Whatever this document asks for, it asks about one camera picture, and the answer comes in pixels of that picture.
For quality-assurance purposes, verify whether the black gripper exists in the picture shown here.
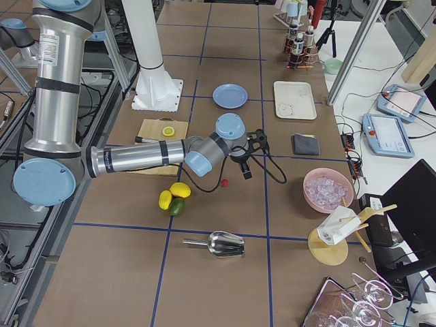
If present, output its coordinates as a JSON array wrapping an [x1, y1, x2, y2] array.
[[230, 129, 269, 180]]

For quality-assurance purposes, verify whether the blue plate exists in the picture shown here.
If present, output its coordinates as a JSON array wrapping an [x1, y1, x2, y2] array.
[[213, 84, 248, 110]]

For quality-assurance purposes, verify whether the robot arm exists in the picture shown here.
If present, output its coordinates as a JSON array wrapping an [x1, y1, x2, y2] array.
[[12, 1, 269, 206]]

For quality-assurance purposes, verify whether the grey cloth with sponge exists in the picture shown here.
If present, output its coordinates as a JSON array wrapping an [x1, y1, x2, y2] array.
[[291, 134, 320, 155]]

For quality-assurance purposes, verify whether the yellow lemon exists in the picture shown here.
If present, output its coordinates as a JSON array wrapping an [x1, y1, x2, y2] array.
[[169, 182, 191, 198], [158, 190, 173, 211]]

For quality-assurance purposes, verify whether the metal scoop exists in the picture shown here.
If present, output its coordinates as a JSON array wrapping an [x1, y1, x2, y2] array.
[[182, 231, 245, 258]]

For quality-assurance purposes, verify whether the green avocado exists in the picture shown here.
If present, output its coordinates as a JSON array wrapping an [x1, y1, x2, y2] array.
[[168, 198, 185, 216]]

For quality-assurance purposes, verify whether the pink bowl with ice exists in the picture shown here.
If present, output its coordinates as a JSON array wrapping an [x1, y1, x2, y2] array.
[[302, 168, 354, 213]]

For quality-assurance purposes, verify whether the cream bear tray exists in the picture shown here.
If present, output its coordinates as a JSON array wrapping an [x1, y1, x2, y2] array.
[[273, 81, 317, 121]]

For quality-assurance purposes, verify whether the lemon half slice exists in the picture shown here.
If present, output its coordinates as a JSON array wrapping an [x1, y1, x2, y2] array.
[[161, 126, 175, 137]]

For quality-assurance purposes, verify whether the wooden stand with paper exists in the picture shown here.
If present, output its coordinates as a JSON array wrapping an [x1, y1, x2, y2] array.
[[308, 204, 397, 266]]

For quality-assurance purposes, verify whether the metal cylinder tool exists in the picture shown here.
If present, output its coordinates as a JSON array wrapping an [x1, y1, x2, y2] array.
[[134, 136, 158, 143]]

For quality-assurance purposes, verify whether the green bowl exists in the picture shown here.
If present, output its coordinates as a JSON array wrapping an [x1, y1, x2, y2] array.
[[324, 58, 343, 75]]

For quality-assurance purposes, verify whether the dark drink bottle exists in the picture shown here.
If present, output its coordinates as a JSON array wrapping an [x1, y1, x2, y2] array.
[[292, 32, 304, 66], [304, 25, 314, 48], [287, 19, 298, 54]]

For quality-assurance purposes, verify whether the blue teach pendant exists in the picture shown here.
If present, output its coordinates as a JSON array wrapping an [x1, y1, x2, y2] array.
[[362, 114, 415, 158], [377, 84, 426, 123]]

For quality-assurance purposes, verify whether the dark tray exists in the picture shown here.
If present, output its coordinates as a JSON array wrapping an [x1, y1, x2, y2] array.
[[302, 277, 351, 326]]

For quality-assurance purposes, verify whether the black monitor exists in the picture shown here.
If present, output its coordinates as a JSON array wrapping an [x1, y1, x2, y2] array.
[[373, 158, 436, 283]]

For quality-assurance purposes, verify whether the black tripod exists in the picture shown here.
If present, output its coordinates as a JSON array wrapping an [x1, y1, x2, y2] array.
[[315, 0, 338, 58]]

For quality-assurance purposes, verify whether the blue cup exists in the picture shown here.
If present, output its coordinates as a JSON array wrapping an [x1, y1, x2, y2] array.
[[287, 1, 299, 17]]

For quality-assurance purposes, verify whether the wine glass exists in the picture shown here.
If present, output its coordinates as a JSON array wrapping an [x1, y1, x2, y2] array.
[[351, 272, 393, 310]]

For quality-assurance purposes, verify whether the red bottle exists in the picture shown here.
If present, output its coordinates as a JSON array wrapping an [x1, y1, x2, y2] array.
[[311, 0, 327, 29]]

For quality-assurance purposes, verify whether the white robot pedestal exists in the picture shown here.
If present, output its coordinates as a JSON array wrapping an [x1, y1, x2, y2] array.
[[122, 0, 183, 112]]

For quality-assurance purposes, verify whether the copper wire bottle rack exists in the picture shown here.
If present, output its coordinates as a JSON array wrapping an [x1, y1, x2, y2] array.
[[283, 32, 320, 69]]

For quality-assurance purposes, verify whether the white wire cup rack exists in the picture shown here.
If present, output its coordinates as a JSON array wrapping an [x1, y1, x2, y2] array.
[[273, 0, 309, 27]]

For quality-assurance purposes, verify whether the aluminium frame post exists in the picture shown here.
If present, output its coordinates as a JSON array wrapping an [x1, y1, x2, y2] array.
[[326, 0, 386, 106]]

